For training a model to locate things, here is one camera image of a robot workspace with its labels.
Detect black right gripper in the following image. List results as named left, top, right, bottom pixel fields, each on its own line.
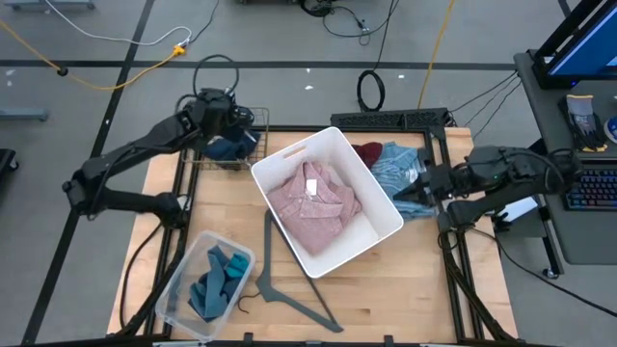
left=393, top=162, right=468, bottom=207

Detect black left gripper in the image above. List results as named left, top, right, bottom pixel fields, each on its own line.
left=200, top=88, right=255, bottom=141

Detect navy blue cloth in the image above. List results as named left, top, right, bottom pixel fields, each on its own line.
left=201, top=125, right=262, bottom=163

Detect blue denim shirt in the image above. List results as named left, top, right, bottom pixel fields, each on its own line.
left=369, top=141, right=440, bottom=222

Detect maroon knit cloth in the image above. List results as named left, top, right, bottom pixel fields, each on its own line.
left=350, top=141, right=385, bottom=170

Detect pink shirt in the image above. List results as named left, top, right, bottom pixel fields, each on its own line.
left=266, top=160, right=363, bottom=256

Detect teal cloth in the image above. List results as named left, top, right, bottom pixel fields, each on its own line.
left=224, top=253, right=251, bottom=281

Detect slate blue cloth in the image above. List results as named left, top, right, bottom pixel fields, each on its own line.
left=187, top=244, right=242, bottom=323

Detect white perforated plastic basket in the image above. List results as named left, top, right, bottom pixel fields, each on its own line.
left=250, top=125, right=405, bottom=280

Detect grey office desk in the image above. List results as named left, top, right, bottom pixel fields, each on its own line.
left=513, top=49, right=617, bottom=267

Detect black backlit keyboard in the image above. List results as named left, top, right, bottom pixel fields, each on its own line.
left=562, top=168, right=617, bottom=212

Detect grey work gloves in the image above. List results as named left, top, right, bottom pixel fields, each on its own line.
left=558, top=93, right=609, bottom=154

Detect grey clothes hanger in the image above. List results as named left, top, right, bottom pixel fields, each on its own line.
left=236, top=209, right=344, bottom=334

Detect clear plastic storage bin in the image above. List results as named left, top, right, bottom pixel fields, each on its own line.
left=154, top=229, right=256, bottom=343

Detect grey furniture foot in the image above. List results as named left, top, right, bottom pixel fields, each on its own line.
left=0, top=108, right=50, bottom=122
left=4, top=0, right=96, bottom=12

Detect black computer monitor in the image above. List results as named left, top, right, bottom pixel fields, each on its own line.
left=532, top=0, right=617, bottom=92

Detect black aluminium rig frame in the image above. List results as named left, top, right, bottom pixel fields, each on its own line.
left=115, top=125, right=521, bottom=347

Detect wire mesh basket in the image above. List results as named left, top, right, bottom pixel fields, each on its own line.
left=181, top=106, right=271, bottom=172

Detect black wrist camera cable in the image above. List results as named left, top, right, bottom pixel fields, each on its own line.
left=192, top=53, right=241, bottom=97

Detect yellow extension cable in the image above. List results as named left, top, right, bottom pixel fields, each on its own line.
left=0, top=18, right=188, bottom=93

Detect black perforated frame bracket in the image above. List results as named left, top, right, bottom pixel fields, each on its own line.
left=330, top=107, right=450, bottom=129

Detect black coiled floor cable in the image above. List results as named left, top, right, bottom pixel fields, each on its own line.
left=355, top=0, right=401, bottom=114

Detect white floor cable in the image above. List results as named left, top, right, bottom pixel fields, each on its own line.
left=42, top=0, right=193, bottom=48

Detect black cable bundle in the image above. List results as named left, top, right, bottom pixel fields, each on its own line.
left=298, top=0, right=372, bottom=47

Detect yellow floor cable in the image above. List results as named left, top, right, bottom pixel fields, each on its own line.
left=416, top=0, right=457, bottom=111

